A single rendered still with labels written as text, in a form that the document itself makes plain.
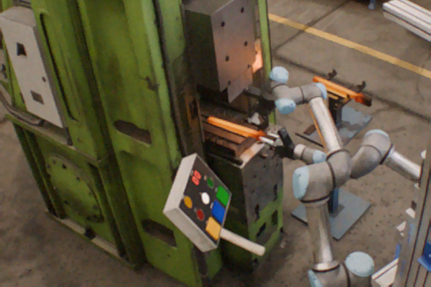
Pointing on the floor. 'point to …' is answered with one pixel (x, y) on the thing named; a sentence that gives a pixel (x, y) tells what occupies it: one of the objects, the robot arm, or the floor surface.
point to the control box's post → (202, 265)
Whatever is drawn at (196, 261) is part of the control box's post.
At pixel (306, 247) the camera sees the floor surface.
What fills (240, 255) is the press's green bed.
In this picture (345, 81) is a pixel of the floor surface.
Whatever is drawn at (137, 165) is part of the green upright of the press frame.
